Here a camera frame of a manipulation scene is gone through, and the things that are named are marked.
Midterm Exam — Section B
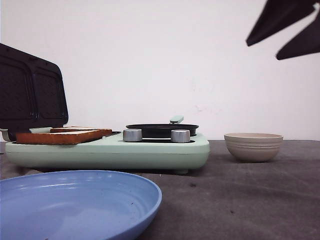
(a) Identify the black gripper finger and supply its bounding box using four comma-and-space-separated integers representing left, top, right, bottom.
246, 0, 316, 46
276, 13, 320, 60

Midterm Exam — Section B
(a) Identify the toast bread slice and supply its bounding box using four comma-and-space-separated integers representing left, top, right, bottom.
50, 126, 112, 135
16, 129, 112, 145

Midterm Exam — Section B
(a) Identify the mint green breakfast maker base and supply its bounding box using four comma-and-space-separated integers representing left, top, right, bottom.
5, 132, 210, 173

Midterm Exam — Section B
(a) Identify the beige ribbed ceramic bowl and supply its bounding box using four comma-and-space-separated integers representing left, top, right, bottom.
224, 133, 284, 163

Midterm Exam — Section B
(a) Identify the right silver control knob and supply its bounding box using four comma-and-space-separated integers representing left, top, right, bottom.
170, 129, 191, 143

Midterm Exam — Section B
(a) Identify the silver control knob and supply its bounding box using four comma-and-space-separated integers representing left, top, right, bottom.
123, 128, 143, 142
170, 129, 191, 143

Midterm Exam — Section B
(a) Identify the grey table cloth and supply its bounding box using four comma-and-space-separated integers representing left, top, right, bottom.
0, 140, 320, 240

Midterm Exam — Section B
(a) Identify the left silver control knob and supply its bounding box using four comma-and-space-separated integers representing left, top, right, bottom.
123, 128, 143, 142

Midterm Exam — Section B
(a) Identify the blue plastic plate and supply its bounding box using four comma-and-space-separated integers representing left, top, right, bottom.
0, 170, 162, 240

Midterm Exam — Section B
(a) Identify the black frying pan green handle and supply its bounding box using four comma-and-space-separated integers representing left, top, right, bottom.
126, 115, 199, 138

